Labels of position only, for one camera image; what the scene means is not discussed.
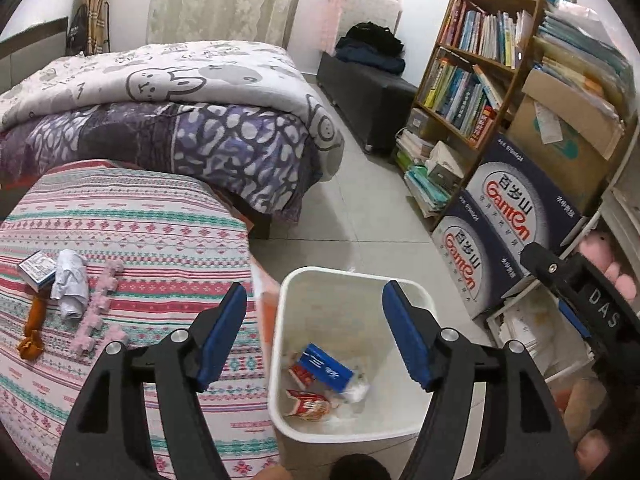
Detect dark blue folded clothes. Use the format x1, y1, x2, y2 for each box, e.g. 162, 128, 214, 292
335, 42, 406, 76

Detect cartoon print grey quilt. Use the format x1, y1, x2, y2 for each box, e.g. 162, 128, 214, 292
0, 40, 346, 151

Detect grey storage box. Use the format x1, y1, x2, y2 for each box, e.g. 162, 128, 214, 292
406, 109, 436, 138

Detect grey upholstered bed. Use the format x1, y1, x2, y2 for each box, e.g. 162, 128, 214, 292
0, 16, 273, 241

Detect row of colourful books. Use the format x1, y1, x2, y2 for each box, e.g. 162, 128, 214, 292
422, 57, 503, 143

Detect red white torn carton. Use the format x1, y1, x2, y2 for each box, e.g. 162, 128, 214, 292
287, 360, 316, 390

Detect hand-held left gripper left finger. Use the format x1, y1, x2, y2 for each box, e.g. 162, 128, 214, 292
50, 282, 249, 480

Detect floor pile of books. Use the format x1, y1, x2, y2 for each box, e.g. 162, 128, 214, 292
395, 129, 451, 218

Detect red white snack packet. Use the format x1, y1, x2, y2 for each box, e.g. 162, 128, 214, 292
285, 387, 332, 418

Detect tall row of books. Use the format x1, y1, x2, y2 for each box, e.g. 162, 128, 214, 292
442, 0, 533, 68

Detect black storage bench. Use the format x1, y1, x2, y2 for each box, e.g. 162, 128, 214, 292
316, 52, 420, 153

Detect white paper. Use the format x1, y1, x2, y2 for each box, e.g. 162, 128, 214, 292
50, 249, 91, 322

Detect stack of paper folders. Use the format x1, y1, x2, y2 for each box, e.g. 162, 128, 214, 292
532, 2, 636, 121

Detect white tissue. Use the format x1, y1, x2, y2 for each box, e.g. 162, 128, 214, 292
340, 370, 372, 403

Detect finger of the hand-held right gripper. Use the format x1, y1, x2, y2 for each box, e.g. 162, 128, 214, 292
560, 302, 594, 342
520, 242, 576, 306

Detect blue carton box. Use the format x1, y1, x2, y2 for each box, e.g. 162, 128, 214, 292
300, 342, 355, 393

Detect black hanging bag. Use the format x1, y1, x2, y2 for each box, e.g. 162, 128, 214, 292
67, 4, 96, 56

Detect small blue white box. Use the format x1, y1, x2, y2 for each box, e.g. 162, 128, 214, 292
17, 252, 57, 292

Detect black duffel bag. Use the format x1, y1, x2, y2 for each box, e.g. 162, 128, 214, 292
345, 22, 403, 56

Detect cream lace curtain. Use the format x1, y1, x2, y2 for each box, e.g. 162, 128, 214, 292
149, 0, 311, 48

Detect wooden bookshelf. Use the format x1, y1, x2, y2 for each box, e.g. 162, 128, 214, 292
395, 0, 581, 221

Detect blue water carton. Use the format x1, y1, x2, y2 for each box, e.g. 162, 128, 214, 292
431, 190, 538, 318
465, 132, 583, 271

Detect heap of white booklets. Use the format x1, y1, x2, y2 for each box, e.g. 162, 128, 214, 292
492, 290, 591, 376

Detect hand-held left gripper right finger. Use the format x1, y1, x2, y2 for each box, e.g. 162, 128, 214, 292
382, 280, 573, 480

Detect pink foam strip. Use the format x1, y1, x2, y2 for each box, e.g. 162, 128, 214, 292
75, 265, 131, 358

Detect brown cardboard box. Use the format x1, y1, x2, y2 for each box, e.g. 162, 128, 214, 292
505, 67, 626, 211

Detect person's right hand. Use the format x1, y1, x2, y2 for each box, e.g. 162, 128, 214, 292
557, 376, 621, 476

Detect white pink drawer cabinet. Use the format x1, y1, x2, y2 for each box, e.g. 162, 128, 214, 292
327, 0, 403, 56

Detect purple patterned blanket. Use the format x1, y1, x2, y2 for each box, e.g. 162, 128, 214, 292
0, 102, 323, 223

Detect plaid beige coat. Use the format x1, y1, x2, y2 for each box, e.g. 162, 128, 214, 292
82, 0, 112, 56

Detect table with patterned cloth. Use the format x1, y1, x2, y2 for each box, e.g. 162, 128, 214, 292
0, 160, 281, 480

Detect white plastic bin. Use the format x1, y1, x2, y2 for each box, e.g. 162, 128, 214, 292
267, 266, 436, 480

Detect beige open box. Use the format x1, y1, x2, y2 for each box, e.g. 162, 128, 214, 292
425, 141, 466, 191

